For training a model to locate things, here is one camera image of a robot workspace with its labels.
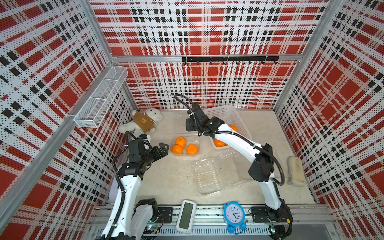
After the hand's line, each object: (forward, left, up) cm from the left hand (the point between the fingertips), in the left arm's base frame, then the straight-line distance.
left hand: (164, 149), depth 80 cm
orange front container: (+23, -43, -12) cm, 51 cm away
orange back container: (+10, -12, +9) cm, 17 cm away
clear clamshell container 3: (-3, -40, -17) cm, 44 cm away
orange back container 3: (+7, -4, -12) cm, 15 cm away
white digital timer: (-31, -13, -12) cm, 35 cm away
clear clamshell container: (+17, -13, -15) cm, 26 cm away
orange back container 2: (+12, -7, -11) cm, 18 cm away
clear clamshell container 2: (-8, -24, -18) cm, 31 cm away
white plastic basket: (+35, -43, -13) cm, 57 cm away
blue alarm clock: (-29, -36, -14) cm, 48 cm away
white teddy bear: (+27, +22, -10) cm, 36 cm away
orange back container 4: (+7, -14, -12) cm, 20 cm away
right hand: (+15, -15, +5) cm, 21 cm away
